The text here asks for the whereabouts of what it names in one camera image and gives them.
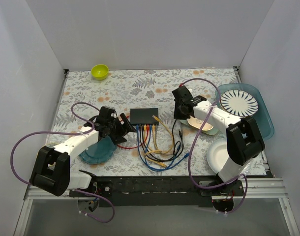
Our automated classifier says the black network switch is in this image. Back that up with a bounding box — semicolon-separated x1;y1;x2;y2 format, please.
129;108;159;125

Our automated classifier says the red ethernet cable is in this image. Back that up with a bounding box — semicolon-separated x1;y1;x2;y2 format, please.
117;124;150;150

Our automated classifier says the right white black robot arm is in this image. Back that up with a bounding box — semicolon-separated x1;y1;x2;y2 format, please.
172;85;265;196

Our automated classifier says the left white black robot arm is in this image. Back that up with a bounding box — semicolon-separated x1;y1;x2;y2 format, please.
30;106;136;197

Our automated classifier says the beige square dish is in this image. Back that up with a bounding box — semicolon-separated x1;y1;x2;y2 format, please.
187;117;213;131

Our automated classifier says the teal scalloped plate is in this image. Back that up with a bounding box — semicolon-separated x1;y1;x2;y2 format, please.
79;136;116;165

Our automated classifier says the light green plate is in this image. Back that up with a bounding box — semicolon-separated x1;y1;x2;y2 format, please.
180;120;218;136

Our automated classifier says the floral table mat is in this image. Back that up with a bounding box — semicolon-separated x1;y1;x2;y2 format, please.
48;68;237;176

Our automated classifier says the lime green bowl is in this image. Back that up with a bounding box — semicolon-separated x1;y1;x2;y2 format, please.
91;64;109;81

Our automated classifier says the white paper plate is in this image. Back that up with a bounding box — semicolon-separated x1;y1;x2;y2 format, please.
206;138;252;174

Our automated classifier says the blue striped white plate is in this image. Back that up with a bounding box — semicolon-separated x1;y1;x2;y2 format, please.
220;89;259;117

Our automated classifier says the teal plastic tray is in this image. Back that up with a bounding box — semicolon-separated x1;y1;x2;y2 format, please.
215;83;274;141

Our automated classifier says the yellow ethernet cable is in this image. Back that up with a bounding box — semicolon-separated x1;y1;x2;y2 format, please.
144;124;175;169
151;114;177;155

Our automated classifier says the blue ethernet cable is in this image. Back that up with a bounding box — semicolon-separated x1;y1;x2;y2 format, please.
136;124;190;172

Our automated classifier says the black mounting base plate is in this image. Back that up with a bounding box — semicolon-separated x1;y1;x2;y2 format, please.
68;175;244;208

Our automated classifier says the aluminium frame rail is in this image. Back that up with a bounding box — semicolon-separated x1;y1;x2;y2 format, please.
14;178;300;236

